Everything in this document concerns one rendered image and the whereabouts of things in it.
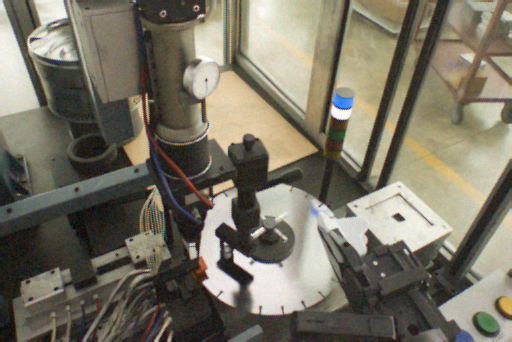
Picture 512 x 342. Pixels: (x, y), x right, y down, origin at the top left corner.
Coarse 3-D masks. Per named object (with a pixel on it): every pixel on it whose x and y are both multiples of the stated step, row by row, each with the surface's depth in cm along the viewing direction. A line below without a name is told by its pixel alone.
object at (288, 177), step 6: (294, 168) 65; (282, 174) 64; (288, 174) 64; (294, 174) 64; (300, 174) 64; (270, 180) 64; (276, 180) 64; (282, 180) 64; (288, 180) 64; (294, 180) 64; (258, 186) 63; (264, 186) 63; (270, 186) 63; (258, 192) 63
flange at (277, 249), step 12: (264, 216) 90; (252, 228) 87; (288, 228) 88; (252, 240) 85; (264, 240) 84; (276, 240) 84; (288, 240) 86; (264, 252) 83; (276, 252) 83; (288, 252) 83
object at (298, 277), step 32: (224, 192) 96; (256, 192) 97; (288, 192) 97; (192, 256) 83; (224, 256) 83; (288, 256) 84; (320, 256) 84; (224, 288) 78; (256, 288) 78; (288, 288) 78; (320, 288) 79
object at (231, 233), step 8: (224, 224) 81; (216, 232) 80; (224, 232) 80; (232, 232) 80; (240, 232) 75; (248, 232) 75; (224, 240) 80; (232, 240) 78; (240, 240) 76; (248, 240) 76; (224, 248) 81; (232, 248) 82; (240, 248) 77; (248, 248) 77; (256, 248) 79; (248, 256) 77
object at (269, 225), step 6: (282, 216) 85; (264, 222) 83; (270, 222) 83; (276, 222) 84; (264, 228) 83; (270, 228) 82; (276, 228) 84; (252, 234) 82; (258, 234) 82; (264, 234) 84; (270, 234) 83; (276, 234) 82; (282, 240) 81
